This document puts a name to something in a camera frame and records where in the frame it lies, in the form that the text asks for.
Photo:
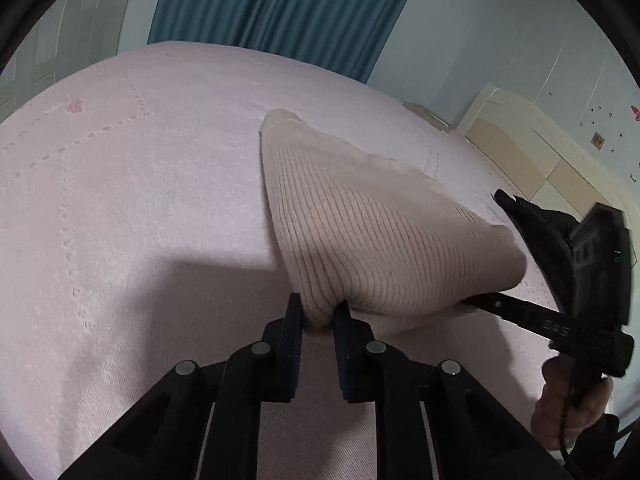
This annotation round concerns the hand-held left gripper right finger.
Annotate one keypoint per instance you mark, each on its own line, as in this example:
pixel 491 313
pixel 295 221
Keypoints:
pixel 345 360

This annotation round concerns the wall socket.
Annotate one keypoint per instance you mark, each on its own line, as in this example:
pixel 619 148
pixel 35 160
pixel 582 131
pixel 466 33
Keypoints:
pixel 596 140

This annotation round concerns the pink patterned bedspread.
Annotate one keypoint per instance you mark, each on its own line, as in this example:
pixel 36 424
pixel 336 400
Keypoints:
pixel 140 200

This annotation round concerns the blue curtain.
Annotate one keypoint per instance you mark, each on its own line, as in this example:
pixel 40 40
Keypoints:
pixel 280 5

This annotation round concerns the person's right forearm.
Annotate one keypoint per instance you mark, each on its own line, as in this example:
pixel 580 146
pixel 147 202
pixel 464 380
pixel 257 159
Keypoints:
pixel 600 442

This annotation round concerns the cream bed headboard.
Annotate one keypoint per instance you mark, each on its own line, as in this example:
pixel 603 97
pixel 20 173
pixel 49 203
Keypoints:
pixel 530 145

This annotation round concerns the person's right hand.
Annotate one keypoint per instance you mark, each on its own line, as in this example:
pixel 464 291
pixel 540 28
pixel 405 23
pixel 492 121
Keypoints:
pixel 550 410

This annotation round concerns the white wardrobe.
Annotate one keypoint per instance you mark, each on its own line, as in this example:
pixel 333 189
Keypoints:
pixel 65 45

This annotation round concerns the beige knitted garment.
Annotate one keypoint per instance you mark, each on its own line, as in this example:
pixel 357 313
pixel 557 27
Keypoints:
pixel 370 230

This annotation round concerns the red wall sticker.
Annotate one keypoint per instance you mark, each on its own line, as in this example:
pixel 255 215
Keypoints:
pixel 636 112

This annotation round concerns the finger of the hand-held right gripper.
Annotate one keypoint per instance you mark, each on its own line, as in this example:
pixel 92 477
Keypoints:
pixel 525 316
pixel 545 245

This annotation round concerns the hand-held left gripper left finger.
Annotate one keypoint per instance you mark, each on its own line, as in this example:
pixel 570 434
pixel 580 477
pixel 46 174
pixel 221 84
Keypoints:
pixel 292 355

